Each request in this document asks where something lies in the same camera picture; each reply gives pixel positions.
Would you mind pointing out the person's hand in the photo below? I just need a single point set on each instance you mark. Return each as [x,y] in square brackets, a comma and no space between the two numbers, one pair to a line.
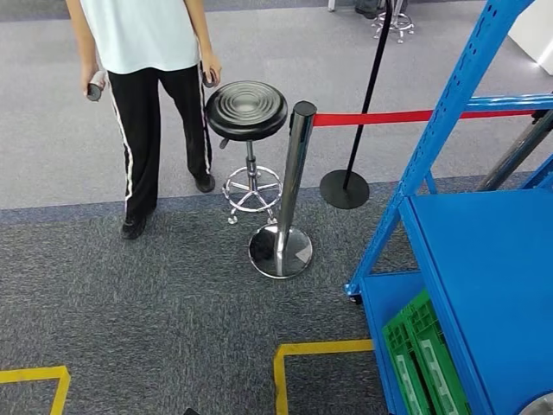
[213,63]
[88,74]

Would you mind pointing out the person's forearm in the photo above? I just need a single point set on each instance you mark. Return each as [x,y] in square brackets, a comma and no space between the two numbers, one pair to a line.
[84,40]
[198,28]

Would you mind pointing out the blue metal shelf rack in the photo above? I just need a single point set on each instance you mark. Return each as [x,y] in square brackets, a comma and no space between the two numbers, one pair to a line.
[496,275]

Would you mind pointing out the chrome star base stool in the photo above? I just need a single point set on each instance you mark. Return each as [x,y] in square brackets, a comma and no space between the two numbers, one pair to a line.
[246,109]

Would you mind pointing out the person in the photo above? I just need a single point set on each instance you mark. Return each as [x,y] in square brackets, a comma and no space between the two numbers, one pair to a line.
[367,8]
[138,34]

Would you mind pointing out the metal barrier stanchion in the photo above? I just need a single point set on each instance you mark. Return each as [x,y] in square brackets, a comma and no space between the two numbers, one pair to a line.
[296,166]
[514,154]

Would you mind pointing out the white desk leg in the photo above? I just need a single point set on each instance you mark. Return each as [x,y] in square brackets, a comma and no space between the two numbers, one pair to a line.
[331,4]

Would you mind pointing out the thin black bar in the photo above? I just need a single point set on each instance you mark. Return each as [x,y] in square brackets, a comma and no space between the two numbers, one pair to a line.
[367,103]

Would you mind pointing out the red barrier belt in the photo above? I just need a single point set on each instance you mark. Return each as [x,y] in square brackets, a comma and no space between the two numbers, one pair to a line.
[367,118]

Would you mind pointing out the chrome chair base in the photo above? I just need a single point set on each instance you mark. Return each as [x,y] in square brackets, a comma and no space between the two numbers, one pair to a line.
[393,26]

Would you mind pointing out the green plastic crate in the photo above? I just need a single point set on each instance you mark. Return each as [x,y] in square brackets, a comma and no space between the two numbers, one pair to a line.
[431,338]
[399,355]

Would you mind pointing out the white lit display block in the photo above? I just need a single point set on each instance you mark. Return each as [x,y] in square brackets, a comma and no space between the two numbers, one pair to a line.
[536,28]

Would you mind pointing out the grey plastic wheel hubcap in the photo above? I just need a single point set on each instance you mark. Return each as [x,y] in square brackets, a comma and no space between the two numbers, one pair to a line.
[542,408]

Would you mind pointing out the black round base plate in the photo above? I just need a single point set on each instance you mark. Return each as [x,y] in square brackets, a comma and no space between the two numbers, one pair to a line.
[341,192]

